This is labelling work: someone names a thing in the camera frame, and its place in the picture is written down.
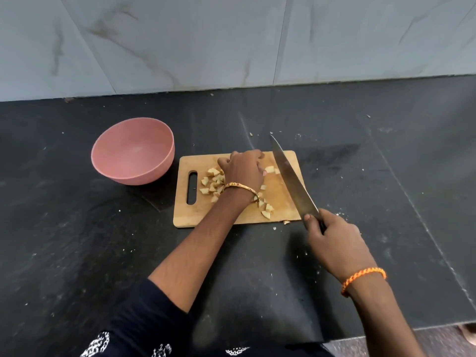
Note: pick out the person's right hand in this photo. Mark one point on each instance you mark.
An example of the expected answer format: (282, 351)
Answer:
(336, 245)

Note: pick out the person's left hand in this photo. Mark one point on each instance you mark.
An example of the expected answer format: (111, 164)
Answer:
(243, 169)

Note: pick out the person's right thumb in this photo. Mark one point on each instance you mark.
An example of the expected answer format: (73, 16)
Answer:
(310, 221)

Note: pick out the person's left fingers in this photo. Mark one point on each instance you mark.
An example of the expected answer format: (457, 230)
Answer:
(224, 161)

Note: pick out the steel chef's knife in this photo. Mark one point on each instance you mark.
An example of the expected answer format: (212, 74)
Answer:
(293, 178)

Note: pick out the person's right forearm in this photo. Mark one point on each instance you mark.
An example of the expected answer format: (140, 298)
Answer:
(383, 319)

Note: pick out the person's left forearm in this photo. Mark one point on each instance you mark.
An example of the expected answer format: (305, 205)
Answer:
(202, 241)

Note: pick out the pile of chopped fruit pieces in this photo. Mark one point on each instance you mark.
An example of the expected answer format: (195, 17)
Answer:
(212, 181)

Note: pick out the wooden cutting board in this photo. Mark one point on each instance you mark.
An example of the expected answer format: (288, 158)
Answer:
(193, 213)

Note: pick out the pink bowl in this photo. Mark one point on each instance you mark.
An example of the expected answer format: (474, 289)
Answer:
(132, 150)

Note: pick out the dark blue printed garment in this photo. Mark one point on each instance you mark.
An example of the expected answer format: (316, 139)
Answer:
(148, 327)

